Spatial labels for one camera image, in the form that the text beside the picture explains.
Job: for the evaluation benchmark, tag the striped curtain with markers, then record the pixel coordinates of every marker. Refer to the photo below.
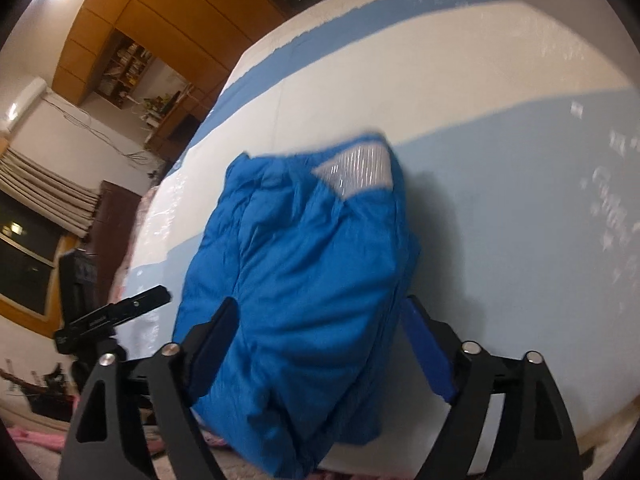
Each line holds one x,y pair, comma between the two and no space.
45,185

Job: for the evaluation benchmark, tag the dark wooden headboard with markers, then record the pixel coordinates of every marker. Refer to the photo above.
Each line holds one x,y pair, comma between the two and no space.
117,210

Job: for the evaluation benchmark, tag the wooden shelf with books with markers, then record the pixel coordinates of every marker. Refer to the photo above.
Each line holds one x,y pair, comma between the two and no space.
122,70

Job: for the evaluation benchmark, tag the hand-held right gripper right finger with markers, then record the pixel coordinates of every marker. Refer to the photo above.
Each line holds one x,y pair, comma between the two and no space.
425,355

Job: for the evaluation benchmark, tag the pink cloth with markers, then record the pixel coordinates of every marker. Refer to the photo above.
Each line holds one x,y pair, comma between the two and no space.
35,442

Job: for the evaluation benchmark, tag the wooden desk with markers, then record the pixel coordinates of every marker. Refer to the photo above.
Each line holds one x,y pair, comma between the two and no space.
175,125

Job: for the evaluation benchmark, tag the dark window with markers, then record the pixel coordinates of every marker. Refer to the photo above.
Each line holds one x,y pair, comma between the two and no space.
25,260

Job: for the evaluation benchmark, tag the white air conditioner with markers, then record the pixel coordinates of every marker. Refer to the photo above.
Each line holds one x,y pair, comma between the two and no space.
22,105

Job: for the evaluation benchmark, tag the blue and white blanket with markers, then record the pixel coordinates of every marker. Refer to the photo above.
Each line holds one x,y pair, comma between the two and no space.
500,210

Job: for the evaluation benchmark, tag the blue padded jacket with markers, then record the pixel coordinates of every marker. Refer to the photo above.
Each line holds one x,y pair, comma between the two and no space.
300,270

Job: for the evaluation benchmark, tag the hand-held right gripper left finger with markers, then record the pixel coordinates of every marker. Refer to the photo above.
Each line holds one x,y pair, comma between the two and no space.
215,342

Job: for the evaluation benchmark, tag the white mattress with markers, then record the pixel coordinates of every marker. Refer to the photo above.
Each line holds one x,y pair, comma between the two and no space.
310,15

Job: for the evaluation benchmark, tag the wooden wardrobe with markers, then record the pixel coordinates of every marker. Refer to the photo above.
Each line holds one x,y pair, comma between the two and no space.
150,0

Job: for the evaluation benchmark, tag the pink floral quilt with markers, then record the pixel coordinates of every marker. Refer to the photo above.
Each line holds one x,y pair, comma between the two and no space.
129,270

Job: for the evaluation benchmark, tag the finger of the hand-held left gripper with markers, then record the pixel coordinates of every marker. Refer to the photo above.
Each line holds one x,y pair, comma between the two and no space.
140,302

